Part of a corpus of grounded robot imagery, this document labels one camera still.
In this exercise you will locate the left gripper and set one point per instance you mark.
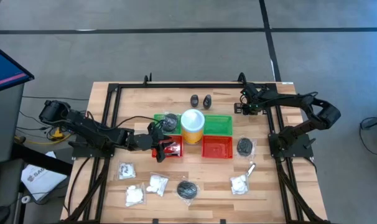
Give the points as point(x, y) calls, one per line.
point(145, 141)

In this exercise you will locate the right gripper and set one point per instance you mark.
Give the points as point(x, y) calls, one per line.
point(254, 101)

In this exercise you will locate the bagged metal nail clippers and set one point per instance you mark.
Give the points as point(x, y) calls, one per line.
point(251, 169)
point(173, 148)

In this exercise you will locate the bagged cotton balls and swabs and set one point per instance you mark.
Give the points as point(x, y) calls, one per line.
point(157, 184)

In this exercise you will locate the bagged black hair net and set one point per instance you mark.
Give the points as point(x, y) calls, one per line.
point(187, 189)
point(244, 147)
point(170, 122)

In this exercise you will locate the small black oval case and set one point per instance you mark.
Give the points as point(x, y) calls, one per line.
point(207, 101)
point(194, 100)

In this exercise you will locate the labelled vanity pad bag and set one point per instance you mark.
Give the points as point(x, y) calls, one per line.
point(127, 170)

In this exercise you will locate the bagged white cotton pads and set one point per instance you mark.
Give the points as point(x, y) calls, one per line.
point(134, 196)

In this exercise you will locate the bagged white cotton balls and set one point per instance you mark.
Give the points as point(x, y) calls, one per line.
point(239, 185)

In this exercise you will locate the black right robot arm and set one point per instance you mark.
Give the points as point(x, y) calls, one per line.
point(325, 115)

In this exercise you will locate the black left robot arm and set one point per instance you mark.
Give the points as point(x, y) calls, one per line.
point(92, 133)

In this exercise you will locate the red plastic slotted basket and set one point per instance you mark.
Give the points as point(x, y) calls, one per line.
point(154, 154)
point(217, 147)

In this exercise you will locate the green plastic slotted basket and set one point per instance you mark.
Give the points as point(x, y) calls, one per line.
point(157, 118)
point(218, 125)

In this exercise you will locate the yellow disinfecting wipes canister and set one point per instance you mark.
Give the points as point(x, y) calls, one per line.
point(192, 123)

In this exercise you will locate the grey furniture leg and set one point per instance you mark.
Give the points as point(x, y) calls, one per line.
point(375, 121)

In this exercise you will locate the white printed booklet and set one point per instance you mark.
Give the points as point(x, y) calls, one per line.
point(40, 180)

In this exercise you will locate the white tape roll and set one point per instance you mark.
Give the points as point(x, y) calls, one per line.
point(25, 199)

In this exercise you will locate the grey cabinet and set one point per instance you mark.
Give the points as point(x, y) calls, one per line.
point(5, 124)

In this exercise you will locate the blue screen monitor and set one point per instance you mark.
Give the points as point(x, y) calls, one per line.
point(2, 67)

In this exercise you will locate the black aluminium table frame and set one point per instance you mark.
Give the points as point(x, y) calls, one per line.
point(191, 85)

